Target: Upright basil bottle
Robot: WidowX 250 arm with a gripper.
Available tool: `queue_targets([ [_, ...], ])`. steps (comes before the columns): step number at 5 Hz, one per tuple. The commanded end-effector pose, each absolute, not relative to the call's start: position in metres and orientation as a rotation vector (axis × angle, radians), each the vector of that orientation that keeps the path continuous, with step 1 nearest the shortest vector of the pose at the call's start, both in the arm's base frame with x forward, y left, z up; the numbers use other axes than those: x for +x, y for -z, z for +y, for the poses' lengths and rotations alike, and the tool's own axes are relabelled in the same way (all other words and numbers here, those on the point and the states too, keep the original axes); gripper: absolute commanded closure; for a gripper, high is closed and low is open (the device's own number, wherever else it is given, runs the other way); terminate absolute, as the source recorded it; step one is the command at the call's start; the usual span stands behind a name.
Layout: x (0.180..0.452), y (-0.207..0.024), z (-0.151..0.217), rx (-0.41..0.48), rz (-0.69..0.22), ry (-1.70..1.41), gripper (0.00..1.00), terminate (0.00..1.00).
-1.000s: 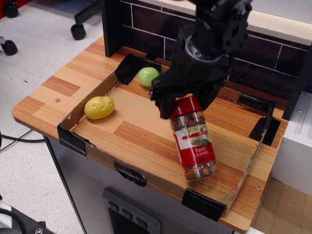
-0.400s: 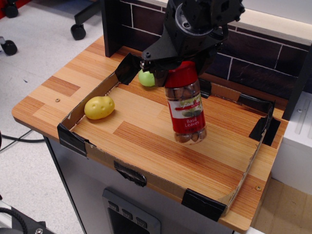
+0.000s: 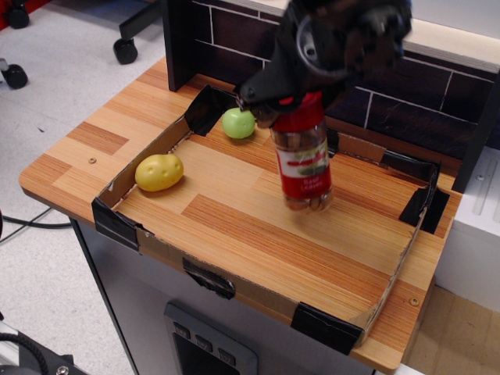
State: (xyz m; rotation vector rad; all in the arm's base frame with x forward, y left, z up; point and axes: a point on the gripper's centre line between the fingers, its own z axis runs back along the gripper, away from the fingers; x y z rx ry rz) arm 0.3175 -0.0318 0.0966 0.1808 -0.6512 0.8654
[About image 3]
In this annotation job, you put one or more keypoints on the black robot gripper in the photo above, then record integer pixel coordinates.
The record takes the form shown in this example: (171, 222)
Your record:
(326, 46)

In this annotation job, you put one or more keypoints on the basil bottle with red cap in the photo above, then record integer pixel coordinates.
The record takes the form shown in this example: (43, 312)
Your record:
(303, 160)

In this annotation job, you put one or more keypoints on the cardboard fence with black tape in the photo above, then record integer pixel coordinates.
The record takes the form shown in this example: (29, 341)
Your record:
(351, 276)

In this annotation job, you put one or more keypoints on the green toy apple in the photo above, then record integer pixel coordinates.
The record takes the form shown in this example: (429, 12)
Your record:
(238, 124)

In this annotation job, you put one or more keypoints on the dark brick-pattern backboard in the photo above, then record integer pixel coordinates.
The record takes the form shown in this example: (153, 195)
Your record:
(422, 106)

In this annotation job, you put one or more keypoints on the black office chair base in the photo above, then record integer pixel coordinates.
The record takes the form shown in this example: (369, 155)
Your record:
(124, 48)

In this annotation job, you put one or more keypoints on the yellow toy potato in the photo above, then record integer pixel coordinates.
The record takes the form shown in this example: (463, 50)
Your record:
(159, 172)

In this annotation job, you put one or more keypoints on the white side cabinet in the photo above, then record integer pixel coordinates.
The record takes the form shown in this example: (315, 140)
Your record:
(469, 263)

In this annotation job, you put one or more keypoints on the black chair caster far left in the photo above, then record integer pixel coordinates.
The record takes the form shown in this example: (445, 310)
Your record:
(16, 14)

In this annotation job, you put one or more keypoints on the black chair caster wheel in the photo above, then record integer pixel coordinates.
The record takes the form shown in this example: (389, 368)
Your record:
(13, 74)

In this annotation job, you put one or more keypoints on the grey control panel with buttons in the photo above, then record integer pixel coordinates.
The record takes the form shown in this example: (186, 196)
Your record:
(199, 348)

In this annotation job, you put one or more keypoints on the black metal bracket with screw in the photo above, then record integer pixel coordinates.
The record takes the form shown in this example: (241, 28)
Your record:
(22, 355)

